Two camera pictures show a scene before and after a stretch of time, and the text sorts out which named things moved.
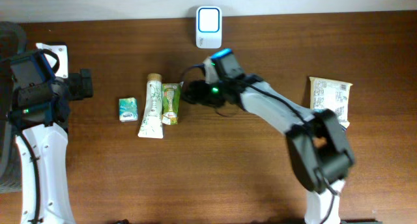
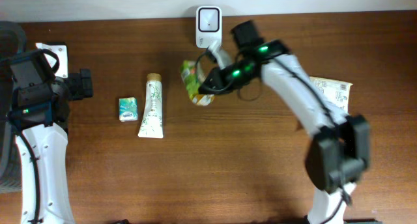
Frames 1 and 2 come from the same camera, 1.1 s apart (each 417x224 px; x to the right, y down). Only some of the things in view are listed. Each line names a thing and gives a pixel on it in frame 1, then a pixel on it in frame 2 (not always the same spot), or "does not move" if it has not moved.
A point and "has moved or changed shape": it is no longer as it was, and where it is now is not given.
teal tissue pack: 128,109 does not move
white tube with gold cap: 152,124 does not move
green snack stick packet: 171,96 has moved or changed shape
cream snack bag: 332,95 does not move
